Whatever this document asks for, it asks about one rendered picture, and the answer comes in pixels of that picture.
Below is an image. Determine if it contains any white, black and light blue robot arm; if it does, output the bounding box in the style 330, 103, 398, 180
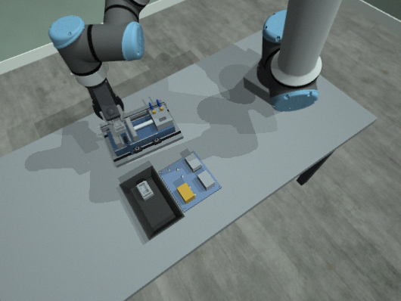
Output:
48, 0, 342, 121

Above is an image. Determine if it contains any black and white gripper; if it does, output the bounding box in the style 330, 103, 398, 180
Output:
85, 78, 124, 126

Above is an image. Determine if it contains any yellow block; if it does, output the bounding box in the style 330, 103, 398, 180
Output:
177, 183, 195, 204

